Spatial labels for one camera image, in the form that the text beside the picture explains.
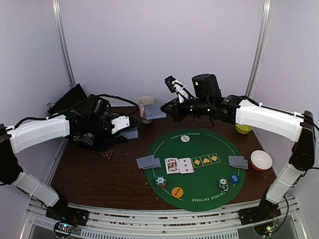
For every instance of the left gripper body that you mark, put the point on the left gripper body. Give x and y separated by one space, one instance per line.
96 125

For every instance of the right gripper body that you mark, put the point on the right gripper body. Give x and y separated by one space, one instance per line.
176 112

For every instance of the ten of diamonds card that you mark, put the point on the ten of diamonds card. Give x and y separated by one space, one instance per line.
153 111

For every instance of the white dealer button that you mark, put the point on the white dealer button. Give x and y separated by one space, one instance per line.
185 138

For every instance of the king of diamonds card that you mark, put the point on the king of diamonds card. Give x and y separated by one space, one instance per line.
171 166

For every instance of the three of diamonds card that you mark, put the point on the three of diamonds card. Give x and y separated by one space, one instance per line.
185 165

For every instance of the single blue playing card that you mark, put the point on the single blue playing card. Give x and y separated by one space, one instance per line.
154 163

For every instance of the poker chip stack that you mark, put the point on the poker chip stack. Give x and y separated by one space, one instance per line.
160 181
223 185

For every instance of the blue small blind button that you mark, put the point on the blue small blind button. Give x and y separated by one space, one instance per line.
234 178

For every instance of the orange big blind button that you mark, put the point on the orange big blind button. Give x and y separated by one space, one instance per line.
177 192

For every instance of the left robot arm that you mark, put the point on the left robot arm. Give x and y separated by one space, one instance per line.
29 132

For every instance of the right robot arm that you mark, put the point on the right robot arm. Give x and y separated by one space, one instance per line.
298 128

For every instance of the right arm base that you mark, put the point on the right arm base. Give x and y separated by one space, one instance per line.
264 211

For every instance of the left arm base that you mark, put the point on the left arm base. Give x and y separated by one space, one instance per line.
67 214

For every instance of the black poker chip case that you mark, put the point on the black poker chip case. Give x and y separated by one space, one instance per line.
65 105

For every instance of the beige ceramic mug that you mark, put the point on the beige ceramic mug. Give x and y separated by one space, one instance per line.
142 102

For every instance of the red black triangle button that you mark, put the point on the red black triangle button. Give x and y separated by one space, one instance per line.
108 154

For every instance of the yellow-green plastic bowl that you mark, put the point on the yellow-green plastic bowl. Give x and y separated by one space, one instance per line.
243 129

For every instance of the round green poker mat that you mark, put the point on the round green poker mat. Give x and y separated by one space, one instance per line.
209 155

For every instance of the white orange bowl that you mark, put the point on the white orange bowl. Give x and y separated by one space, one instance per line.
261 160

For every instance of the right aluminium frame post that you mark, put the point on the right aluminium frame post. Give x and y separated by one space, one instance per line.
260 48

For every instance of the aluminium frame post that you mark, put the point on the aluminium frame post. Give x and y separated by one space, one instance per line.
63 43
260 48

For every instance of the left aluminium frame post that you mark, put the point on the left aluminium frame post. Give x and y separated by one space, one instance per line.
63 43

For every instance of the aluminium front rail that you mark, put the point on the aluminium front rail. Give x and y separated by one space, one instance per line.
221 223

